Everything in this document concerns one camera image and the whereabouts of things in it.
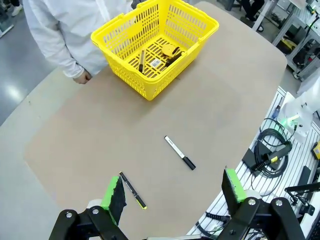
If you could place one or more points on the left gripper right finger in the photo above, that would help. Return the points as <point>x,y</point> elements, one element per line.
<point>252,220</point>

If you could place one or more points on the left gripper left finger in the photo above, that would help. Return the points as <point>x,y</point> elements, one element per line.
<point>115,200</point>

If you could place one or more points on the yellow tape measure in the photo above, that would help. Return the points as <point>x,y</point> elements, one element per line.
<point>168,50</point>

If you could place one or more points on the person's right forearm white sleeve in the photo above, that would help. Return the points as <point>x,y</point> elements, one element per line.
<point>66,61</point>

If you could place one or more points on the yellow plastic shopping basket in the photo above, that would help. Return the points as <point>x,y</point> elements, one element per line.
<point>120,27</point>

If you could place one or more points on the person in white jacket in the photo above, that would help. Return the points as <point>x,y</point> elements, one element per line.
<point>62,20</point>

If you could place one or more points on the person's right hand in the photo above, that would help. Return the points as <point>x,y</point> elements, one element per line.
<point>82,78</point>

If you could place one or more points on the black pen yellow tip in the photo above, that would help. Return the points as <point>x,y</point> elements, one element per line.
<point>132,190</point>

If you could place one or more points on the black power adapter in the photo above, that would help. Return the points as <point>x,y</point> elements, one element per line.
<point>251,160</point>

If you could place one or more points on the black grey handheld device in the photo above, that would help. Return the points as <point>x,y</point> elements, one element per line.
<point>278,153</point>

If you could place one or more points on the white marker black cap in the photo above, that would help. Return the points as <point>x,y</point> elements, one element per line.
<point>176,150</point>

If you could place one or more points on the yellow black box device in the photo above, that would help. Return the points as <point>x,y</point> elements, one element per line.
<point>316,150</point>

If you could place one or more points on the white barcode sticker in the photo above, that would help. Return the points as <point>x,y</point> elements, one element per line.
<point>156,63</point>

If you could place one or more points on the white slotted base plate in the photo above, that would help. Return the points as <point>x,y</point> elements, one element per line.
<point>280,185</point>

